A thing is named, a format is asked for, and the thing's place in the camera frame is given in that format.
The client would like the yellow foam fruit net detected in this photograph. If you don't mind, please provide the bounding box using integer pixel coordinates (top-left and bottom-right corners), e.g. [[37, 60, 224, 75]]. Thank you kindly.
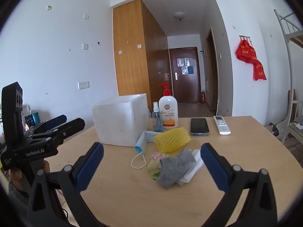
[[154, 127, 192, 153]]

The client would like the grey sock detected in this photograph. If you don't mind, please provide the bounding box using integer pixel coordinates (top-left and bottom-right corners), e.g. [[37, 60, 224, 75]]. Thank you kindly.
[[157, 148, 197, 190]]

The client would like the black smartphone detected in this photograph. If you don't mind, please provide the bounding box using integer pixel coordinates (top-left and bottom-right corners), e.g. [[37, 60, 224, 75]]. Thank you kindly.
[[190, 118, 210, 136]]

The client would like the pink green patterned sock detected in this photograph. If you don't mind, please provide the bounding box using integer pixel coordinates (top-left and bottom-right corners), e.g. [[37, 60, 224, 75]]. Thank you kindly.
[[147, 152, 169, 180]]

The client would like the wooden side door frame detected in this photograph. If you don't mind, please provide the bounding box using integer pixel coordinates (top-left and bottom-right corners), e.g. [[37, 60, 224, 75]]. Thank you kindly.
[[205, 28, 219, 115]]

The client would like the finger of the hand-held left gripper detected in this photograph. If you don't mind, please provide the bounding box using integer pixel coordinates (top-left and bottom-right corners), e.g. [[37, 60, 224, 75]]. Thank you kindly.
[[28, 115, 68, 135], [27, 118, 86, 150]]

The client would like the person's left hand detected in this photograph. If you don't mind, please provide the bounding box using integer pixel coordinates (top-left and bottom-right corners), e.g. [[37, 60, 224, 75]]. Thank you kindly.
[[9, 160, 51, 195]]

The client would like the red cloth bag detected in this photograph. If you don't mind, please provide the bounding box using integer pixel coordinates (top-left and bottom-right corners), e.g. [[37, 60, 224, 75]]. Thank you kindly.
[[253, 60, 267, 81], [236, 40, 257, 64]]

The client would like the teal metal can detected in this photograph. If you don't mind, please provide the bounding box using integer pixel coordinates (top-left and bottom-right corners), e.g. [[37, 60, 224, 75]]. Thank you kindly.
[[31, 112, 42, 126]]

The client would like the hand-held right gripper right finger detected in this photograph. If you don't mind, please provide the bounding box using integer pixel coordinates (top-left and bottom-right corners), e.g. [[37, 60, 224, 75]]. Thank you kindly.
[[201, 142, 278, 227]]

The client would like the white remote control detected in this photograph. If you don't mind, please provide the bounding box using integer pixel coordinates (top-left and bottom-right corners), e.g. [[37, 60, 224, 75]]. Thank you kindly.
[[213, 115, 231, 135]]

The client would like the white foam box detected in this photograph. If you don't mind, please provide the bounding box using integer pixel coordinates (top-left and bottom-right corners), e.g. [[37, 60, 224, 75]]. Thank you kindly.
[[92, 93, 149, 147]]

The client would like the white bunk bed frame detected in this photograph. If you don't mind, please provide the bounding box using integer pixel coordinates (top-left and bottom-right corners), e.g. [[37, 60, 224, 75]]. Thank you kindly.
[[274, 9, 303, 145]]

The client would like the white tissue paper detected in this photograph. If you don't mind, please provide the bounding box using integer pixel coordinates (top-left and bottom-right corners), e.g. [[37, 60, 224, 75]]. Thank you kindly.
[[176, 149, 204, 187]]

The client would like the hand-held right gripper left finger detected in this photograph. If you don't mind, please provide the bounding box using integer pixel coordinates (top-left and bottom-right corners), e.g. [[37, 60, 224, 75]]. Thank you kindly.
[[27, 142, 104, 227]]

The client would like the small clear spray bottle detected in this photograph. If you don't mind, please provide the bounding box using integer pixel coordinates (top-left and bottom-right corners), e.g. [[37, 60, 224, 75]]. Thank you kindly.
[[152, 101, 164, 132]]

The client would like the wooden wardrobe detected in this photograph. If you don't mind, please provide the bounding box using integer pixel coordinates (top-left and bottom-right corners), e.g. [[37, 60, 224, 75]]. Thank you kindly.
[[112, 0, 172, 114]]

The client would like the brown entrance door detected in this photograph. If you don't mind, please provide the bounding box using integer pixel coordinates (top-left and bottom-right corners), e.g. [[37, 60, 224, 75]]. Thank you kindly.
[[169, 47, 201, 103]]

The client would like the blue face mask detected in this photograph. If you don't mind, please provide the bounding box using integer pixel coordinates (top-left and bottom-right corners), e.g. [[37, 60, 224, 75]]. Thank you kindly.
[[131, 131, 157, 170]]

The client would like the white red pump bottle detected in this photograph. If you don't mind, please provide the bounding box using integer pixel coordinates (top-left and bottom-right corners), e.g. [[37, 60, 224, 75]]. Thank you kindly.
[[158, 83, 179, 130]]

